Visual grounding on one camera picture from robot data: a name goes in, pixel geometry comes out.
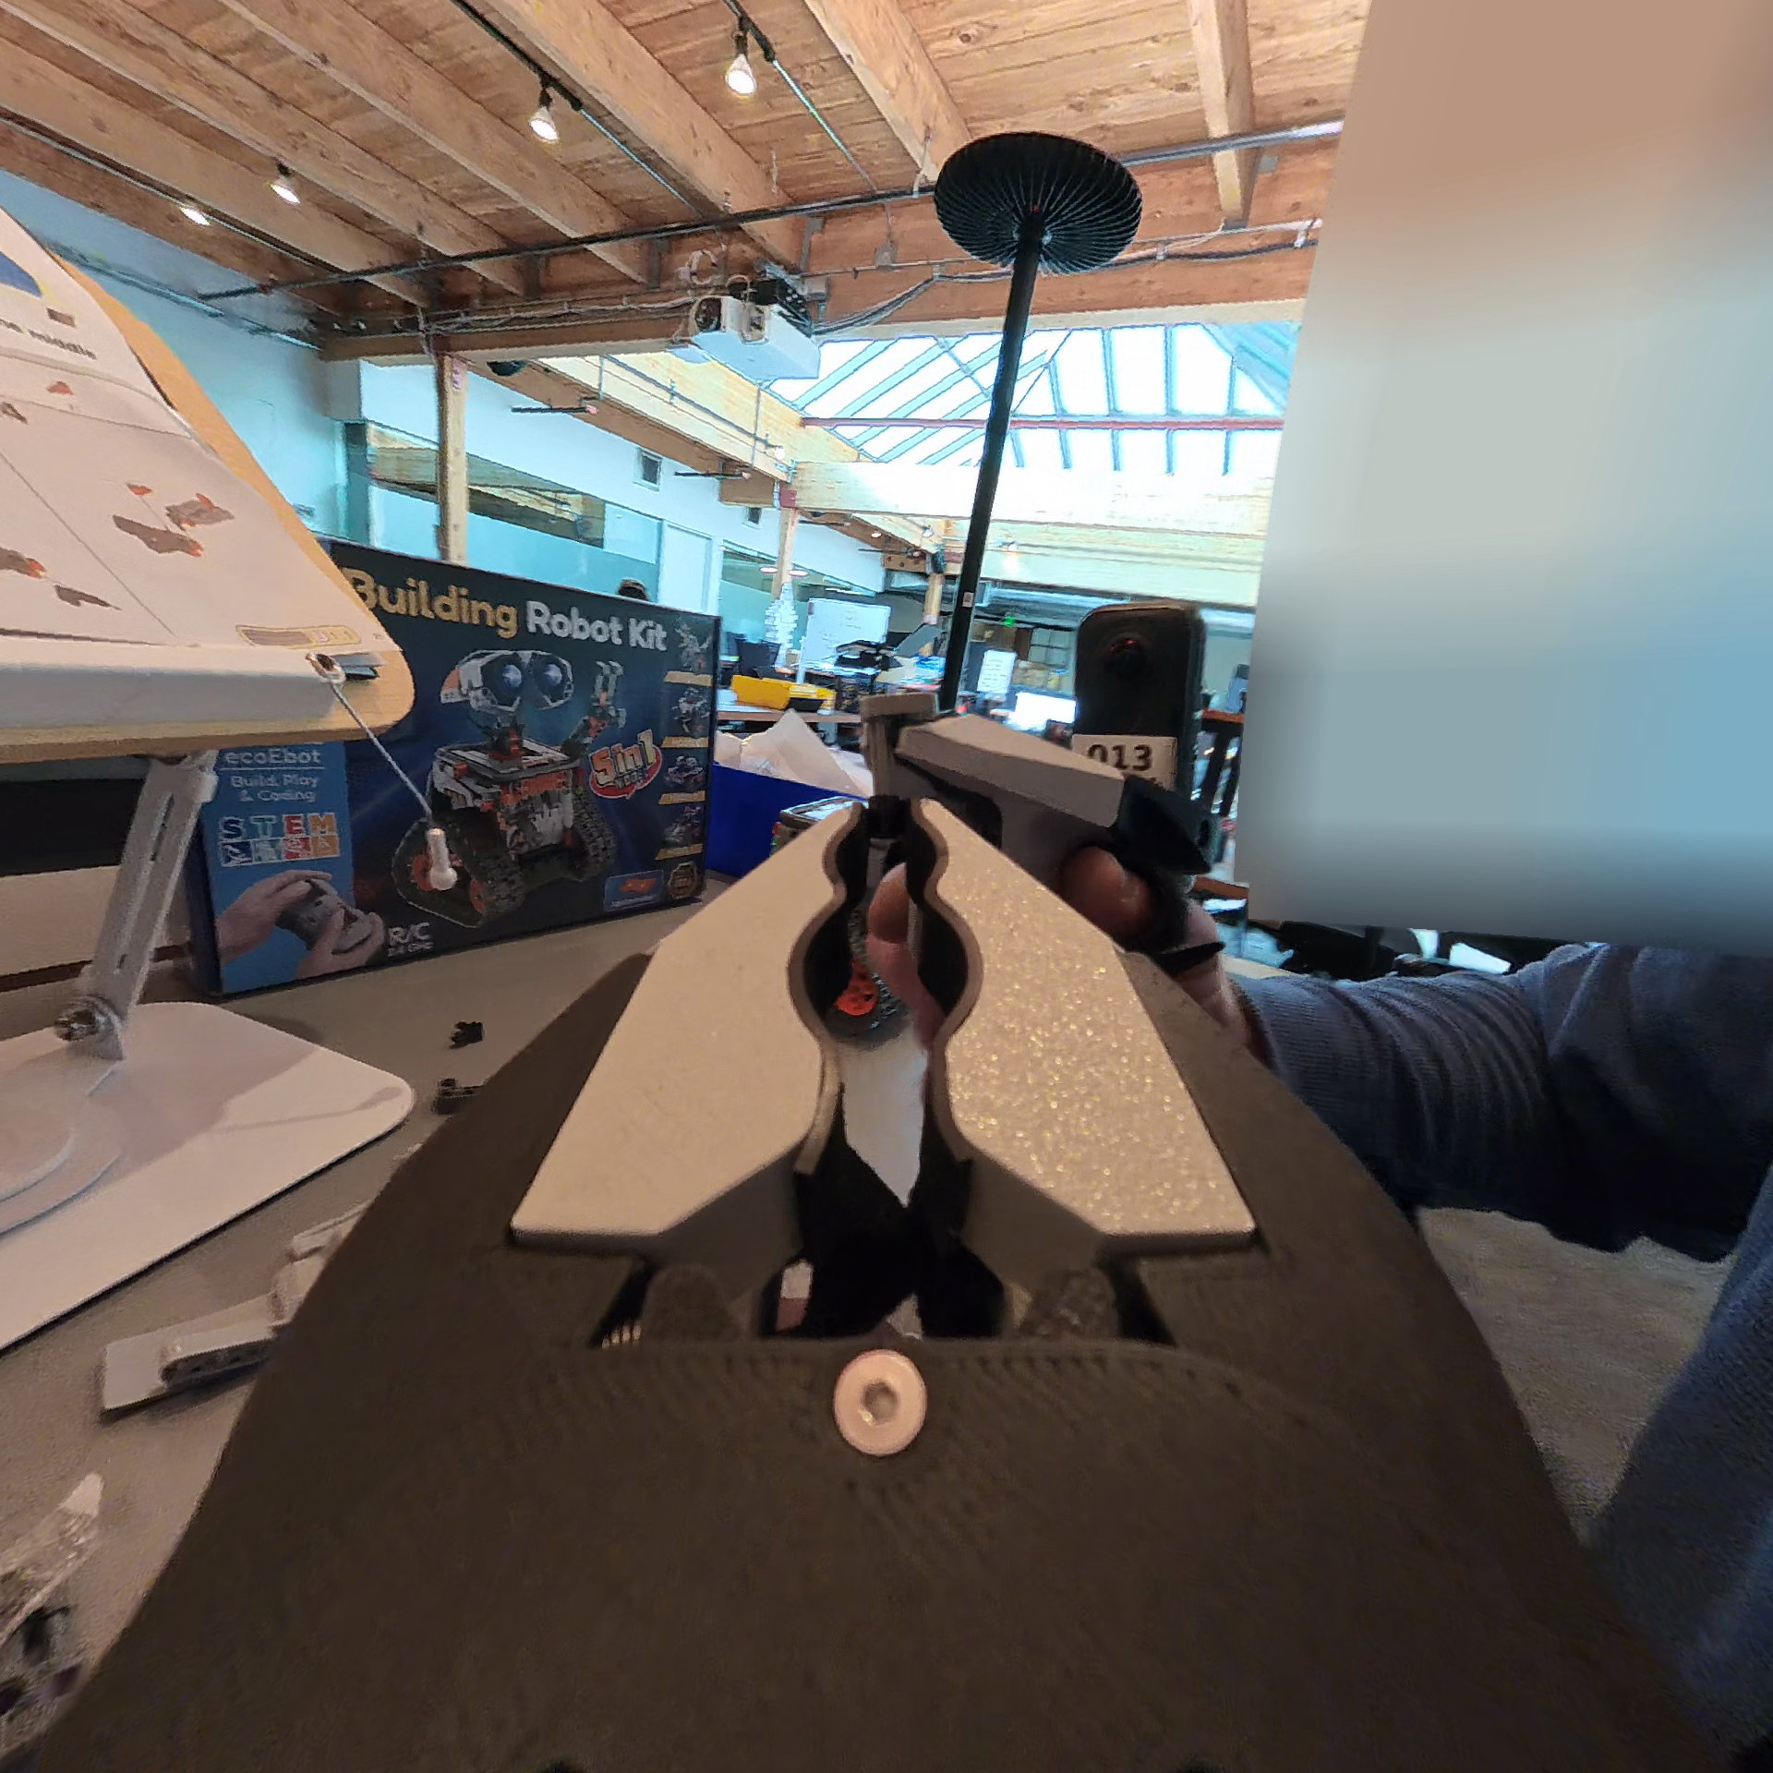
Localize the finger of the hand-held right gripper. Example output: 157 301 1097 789
859 690 947 805
893 712 1133 883

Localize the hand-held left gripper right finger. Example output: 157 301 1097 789
907 799 1260 1334

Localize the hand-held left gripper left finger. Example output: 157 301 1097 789
510 803 869 1304

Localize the person's right hand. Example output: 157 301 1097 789
865 841 1264 1063

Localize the white crumpled paper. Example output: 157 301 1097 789
712 708 869 805

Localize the blue storage bin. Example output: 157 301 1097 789
704 754 875 877

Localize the toy tracked robot vehicle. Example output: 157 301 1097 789
768 795 905 1043

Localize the blue robot kit box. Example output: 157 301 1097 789
185 538 724 999

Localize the white flat plastic piece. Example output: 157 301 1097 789
283 1202 371 1304
96 1314 279 1416

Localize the ceiling projector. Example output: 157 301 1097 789
670 269 824 387

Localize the wooden book stand white base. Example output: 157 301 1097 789
0 207 419 1354

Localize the black pole with disc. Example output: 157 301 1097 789
933 133 1147 716

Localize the instruction booklet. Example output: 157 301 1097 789
0 207 405 716

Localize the clear plastic parts bag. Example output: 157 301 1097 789
0 1473 108 1727

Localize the white page-holder cord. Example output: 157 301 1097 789
313 656 461 891

